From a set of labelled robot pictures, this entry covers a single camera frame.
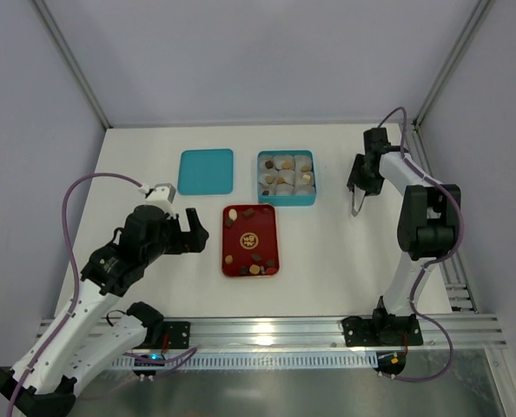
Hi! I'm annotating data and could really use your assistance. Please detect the metal tongs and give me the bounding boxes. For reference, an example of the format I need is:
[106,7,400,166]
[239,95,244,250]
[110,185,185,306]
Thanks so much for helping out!
[351,187,366,217]

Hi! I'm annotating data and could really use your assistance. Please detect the brown square chocolate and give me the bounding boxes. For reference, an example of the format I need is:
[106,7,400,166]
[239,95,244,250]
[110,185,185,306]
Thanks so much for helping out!
[243,208,255,219]

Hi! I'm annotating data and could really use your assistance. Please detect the teal tin lid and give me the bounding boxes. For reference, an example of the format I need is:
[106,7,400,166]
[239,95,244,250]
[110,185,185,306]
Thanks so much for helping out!
[177,149,234,195]

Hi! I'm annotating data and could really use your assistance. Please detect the teal square tin box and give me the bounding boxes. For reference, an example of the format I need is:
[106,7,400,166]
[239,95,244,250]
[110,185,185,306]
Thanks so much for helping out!
[256,149,317,207]

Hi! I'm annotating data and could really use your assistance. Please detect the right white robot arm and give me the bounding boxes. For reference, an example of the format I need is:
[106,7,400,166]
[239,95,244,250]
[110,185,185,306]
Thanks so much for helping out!
[341,127,463,347]

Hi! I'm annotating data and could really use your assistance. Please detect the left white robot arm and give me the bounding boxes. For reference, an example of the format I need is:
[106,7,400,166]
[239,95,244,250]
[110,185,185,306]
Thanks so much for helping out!
[0,205,209,416]

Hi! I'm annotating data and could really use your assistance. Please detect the golden scalloped round chocolate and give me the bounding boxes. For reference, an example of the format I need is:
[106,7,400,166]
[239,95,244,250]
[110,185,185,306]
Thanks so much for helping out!
[249,265,260,275]

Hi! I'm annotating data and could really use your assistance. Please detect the red rectangular tray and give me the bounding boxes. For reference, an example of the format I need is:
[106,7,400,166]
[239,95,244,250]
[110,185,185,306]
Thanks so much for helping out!
[222,203,281,278]

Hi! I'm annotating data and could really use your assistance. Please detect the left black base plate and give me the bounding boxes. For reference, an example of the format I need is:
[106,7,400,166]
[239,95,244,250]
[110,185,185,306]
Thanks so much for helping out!
[158,321,191,351]

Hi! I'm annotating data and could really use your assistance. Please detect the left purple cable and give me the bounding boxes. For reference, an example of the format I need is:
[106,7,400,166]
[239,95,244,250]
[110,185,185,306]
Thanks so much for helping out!
[5,173,149,417]

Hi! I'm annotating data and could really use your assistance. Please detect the right side aluminium rail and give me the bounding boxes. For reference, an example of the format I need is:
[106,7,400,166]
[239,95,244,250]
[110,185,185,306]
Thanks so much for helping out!
[397,126,464,310]

